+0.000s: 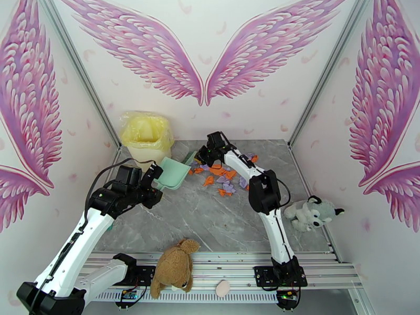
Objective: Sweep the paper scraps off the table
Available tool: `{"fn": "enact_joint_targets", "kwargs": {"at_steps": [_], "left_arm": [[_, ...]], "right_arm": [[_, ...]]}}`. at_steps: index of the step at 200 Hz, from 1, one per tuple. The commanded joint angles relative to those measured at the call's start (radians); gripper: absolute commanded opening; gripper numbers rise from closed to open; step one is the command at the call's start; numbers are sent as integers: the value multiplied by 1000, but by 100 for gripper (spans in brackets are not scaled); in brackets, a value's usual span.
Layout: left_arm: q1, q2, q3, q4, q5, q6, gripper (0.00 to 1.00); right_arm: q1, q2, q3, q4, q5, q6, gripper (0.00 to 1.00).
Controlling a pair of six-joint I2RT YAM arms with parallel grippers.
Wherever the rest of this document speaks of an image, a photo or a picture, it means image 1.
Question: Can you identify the pale pink egg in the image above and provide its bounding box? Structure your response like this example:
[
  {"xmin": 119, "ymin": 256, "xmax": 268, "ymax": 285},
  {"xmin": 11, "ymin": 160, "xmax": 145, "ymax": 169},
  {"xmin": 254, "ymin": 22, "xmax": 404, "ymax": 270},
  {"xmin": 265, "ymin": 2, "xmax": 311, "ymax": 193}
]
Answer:
[{"xmin": 216, "ymin": 280, "xmax": 232, "ymax": 297}]

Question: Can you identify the aluminium corner post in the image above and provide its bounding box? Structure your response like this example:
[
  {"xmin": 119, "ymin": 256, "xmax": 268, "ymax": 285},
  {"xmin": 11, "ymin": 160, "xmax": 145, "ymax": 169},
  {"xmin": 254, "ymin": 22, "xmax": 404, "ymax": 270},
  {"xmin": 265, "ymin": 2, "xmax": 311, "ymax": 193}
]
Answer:
[
  {"xmin": 288, "ymin": 0, "xmax": 376, "ymax": 147},
  {"xmin": 35, "ymin": 0, "xmax": 123, "ymax": 148}
]

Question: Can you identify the cream plastic trash bin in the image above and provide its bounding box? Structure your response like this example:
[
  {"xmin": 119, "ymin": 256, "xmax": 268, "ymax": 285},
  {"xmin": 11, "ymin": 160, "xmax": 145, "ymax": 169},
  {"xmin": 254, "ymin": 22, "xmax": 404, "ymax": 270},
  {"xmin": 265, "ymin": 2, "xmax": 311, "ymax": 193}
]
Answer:
[{"xmin": 125, "ymin": 140, "xmax": 173, "ymax": 164}]

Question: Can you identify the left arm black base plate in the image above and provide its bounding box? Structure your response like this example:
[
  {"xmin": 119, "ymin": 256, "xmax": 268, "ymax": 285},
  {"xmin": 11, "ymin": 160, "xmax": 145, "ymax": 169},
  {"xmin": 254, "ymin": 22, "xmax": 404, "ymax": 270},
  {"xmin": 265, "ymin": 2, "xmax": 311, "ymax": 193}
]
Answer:
[{"xmin": 131, "ymin": 265, "xmax": 157, "ymax": 287}]

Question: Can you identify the grey white husky plush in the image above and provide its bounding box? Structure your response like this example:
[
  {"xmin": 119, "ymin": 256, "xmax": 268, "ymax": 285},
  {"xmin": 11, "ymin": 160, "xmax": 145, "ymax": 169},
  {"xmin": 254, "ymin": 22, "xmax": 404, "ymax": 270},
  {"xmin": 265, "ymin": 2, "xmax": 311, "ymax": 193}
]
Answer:
[{"xmin": 283, "ymin": 196, "xmax": 345, "ymax": 233}]

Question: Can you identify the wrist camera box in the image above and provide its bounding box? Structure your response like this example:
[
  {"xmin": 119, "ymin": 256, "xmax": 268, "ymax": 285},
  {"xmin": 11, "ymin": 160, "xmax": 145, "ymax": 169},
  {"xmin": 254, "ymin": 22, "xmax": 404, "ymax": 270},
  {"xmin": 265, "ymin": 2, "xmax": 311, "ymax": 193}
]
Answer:
[
  {"xmin": 112, "ymin": 164, "xmax": 143, "ymax": 191},
  {"xmin": 206, "ymin": 131, "xmax": 228, "ymax": 150}
]

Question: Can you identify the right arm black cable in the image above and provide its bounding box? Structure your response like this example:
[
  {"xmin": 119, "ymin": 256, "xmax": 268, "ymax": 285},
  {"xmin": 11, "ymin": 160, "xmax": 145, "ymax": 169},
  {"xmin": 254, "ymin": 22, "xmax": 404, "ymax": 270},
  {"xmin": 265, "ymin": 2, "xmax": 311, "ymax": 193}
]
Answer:
[{"xmin": 277, "ymin": 178, "xmax": 292, "ymax": 209}]

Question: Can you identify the green plastic dustpan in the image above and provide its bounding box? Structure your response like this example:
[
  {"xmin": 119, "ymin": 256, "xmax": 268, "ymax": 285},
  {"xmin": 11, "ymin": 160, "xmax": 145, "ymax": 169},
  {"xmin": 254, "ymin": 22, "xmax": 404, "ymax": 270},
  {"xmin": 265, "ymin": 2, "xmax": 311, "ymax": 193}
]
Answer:
[{"xmin": 153, "ymin": 156, "xmax": 191, "ymax": 191}]

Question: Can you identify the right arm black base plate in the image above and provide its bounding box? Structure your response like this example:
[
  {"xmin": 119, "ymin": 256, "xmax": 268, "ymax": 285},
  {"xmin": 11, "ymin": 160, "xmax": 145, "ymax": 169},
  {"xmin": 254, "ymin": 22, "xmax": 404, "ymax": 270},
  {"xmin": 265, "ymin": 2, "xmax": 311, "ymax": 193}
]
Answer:
[{"xmin": 254, "ymin": 265, "xmax": 309, "ymax": 289}]

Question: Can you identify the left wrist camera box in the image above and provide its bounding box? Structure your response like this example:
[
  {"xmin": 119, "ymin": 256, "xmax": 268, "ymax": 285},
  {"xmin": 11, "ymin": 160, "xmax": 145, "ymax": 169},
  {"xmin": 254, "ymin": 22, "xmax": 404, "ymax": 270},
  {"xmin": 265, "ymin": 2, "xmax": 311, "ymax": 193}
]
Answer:
[{"xmin": 112, "ymin": 164, "xmax": 143, "ymax": 191}]

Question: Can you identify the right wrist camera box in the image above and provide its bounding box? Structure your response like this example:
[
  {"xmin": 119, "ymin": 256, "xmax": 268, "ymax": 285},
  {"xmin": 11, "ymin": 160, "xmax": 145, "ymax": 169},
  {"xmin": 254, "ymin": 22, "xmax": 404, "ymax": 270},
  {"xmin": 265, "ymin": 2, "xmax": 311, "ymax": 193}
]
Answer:
[{"xmin": 206, "ymin": 131, "xmax": 228, "ymax": 150}]

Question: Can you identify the aluminium rail frame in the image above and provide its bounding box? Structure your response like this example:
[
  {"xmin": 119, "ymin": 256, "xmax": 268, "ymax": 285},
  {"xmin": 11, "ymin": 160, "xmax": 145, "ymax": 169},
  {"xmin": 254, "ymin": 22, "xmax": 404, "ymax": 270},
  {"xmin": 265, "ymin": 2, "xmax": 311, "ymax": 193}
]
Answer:
[{"xmin": 39, "ymin": 251, "xmax": 372, "ymax": 315}]

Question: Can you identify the brown plush rabbit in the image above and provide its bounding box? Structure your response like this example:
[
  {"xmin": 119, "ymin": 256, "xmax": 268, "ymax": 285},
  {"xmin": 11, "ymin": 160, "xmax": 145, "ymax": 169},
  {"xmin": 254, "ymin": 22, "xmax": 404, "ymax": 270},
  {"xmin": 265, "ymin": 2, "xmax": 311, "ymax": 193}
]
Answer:
[{"xmin": 150, "ymin": 238, "xmax": 200, "ymax": 300}]

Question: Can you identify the white perforated cable tray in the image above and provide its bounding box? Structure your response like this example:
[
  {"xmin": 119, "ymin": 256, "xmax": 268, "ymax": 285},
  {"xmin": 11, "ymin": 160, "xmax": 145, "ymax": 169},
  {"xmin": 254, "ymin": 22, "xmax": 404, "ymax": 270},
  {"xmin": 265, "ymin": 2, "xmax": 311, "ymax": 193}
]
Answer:
[{"xmin": 98, "ymin": 289, "xmax": 280, "ymax": 300}]

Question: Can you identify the yellow plastic bin liner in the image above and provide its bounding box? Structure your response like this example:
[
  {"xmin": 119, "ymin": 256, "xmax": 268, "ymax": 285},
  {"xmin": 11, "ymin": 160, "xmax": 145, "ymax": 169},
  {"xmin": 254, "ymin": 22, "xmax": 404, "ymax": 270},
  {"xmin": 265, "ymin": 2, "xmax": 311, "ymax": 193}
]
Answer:
[{"xmin": 119, "ymin": 110, "xmax": 175, "ymax": 151}]

